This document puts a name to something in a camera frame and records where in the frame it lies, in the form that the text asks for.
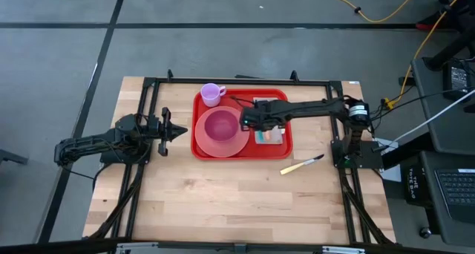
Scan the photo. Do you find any knife with yellow handle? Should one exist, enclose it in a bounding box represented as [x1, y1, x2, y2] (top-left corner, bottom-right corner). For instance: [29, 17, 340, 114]
[279, 153, 326, 176]

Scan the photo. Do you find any grey metal bar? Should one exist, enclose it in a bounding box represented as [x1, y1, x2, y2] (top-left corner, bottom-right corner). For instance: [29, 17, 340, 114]
[114, 241, 367, 254]

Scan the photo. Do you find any white cable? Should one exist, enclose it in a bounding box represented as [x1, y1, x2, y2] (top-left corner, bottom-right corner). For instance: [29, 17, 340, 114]
[374, 93, 475, 151]

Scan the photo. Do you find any black stand leg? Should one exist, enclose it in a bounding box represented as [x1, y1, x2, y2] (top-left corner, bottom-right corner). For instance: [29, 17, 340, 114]
[422, 22, 475, 71]

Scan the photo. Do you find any red plastic tray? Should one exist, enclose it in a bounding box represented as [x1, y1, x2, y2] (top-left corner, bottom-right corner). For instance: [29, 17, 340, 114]
[190, 88, 295, 162]

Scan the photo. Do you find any black power adapter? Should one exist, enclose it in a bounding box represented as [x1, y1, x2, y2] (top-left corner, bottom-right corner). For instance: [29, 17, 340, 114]
[442, 59, 474, 102]

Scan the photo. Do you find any black tote bag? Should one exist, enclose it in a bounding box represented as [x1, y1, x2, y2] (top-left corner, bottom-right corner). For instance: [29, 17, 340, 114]
[402, 164, 428, 207]

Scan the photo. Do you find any beige napkin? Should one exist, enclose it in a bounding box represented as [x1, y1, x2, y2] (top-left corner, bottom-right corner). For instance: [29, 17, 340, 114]
[252, 96, 286, 146]

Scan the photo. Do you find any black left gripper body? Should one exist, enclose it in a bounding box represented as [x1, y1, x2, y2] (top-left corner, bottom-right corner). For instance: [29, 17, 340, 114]
[147, 107, 173, 157]

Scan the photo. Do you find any white paper sheet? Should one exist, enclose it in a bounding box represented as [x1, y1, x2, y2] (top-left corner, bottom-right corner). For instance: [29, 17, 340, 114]
[377, 137, 402, 183]

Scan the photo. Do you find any magenta plastic bowl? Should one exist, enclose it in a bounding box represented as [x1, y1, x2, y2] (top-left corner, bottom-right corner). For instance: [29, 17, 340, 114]
[203, 109, 240, 143]

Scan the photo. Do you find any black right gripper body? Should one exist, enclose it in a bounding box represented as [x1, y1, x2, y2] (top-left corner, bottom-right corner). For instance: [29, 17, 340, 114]
[238, 99, 289, 133]

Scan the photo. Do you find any black aluminium table frame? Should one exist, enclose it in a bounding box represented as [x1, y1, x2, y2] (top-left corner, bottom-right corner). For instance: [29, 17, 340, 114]
[84, 68, 396, 248]

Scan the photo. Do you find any pink round plate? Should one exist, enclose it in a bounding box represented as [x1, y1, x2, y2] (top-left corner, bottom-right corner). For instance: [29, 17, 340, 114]
[194, 105, 251, 159]

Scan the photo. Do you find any red floor object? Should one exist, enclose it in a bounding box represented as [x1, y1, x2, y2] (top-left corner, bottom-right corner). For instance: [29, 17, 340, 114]
[415, 19, 447, 32]

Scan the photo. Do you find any black laptop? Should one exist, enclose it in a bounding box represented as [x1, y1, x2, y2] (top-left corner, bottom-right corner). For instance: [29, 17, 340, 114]
[433, 168, 475, 226]

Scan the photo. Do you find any lilac plastic mug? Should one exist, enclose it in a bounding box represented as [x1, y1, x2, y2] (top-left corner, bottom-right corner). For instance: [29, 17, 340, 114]
[200, 82, 228, 108]

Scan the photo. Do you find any yellow extension cable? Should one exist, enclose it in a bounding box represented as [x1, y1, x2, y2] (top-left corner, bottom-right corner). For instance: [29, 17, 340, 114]
[307, 0, 421, 24]
[384, 0, 475, 111]

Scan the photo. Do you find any dark grey side desk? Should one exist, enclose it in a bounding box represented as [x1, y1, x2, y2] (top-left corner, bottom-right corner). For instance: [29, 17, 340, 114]
[410, 56, 475, 248]

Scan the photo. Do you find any black chair leg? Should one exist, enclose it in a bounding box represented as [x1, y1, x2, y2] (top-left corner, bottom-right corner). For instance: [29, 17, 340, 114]
[0, 149, 29, 166]

